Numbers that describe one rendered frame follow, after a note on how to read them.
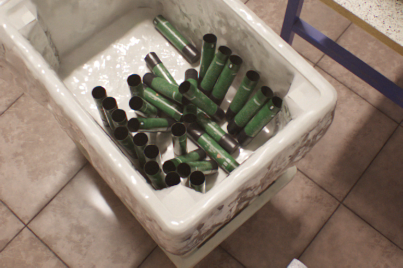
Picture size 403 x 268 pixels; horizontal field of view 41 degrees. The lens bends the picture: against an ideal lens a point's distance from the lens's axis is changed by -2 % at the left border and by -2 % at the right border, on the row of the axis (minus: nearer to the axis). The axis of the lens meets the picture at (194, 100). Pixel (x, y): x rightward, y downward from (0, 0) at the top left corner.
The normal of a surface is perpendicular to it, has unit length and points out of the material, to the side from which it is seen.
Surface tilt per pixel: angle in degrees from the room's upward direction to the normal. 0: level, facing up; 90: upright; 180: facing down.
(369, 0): 0
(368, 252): 0
